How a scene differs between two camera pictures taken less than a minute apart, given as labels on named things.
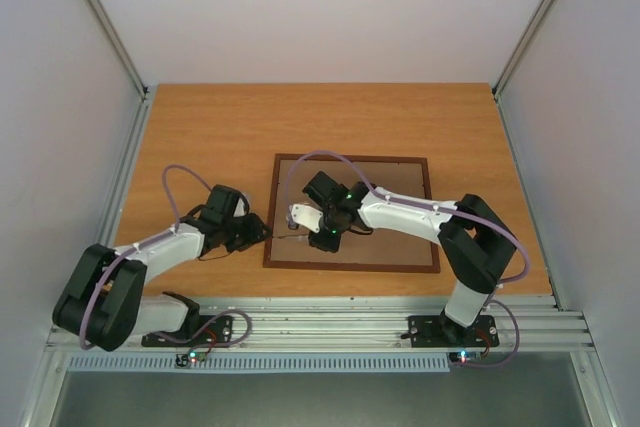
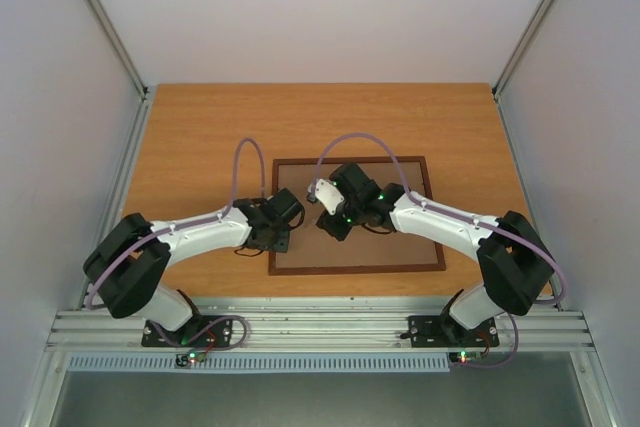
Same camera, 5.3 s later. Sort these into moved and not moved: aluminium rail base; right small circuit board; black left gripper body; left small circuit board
Moved: black left gripper body
Not moved: right small circuit board; left small circuit board; aluminium rail base
